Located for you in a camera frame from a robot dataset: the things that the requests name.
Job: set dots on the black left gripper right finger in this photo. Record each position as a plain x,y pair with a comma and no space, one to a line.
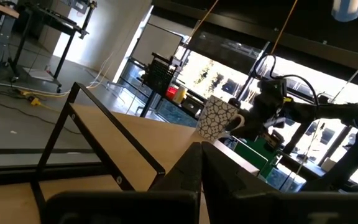
228,199

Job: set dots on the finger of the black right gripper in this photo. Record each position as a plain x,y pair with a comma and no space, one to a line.
247,127

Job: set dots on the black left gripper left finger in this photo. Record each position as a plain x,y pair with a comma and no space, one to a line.
182,182

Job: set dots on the black geometric patterned white mug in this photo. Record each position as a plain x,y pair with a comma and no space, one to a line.
213,118

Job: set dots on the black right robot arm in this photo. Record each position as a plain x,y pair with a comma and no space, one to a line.
337,113

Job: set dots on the green box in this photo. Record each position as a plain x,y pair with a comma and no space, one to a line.
250,155

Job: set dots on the black box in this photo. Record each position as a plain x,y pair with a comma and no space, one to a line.
193,107

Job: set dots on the yellow container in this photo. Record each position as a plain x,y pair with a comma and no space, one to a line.
180,95

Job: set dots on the red container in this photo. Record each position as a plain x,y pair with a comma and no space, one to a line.
171,92

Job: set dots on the white blue hanging cylinder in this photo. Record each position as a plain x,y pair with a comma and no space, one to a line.
346,9

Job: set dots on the grey partition panel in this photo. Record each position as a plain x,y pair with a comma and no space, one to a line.
154,43

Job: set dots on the yellow floor power strip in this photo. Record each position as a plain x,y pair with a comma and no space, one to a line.
35,101

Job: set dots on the white floor sheet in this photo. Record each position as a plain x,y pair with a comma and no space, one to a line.
39,74

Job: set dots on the black rolling cart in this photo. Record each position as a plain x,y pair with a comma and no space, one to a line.
61,23

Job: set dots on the wooden desk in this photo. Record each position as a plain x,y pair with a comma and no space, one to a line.
2,7

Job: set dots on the wooden shelf with black frame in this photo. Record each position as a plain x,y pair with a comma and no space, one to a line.
135,133

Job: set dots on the black table frame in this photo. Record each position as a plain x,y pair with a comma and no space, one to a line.
11,175

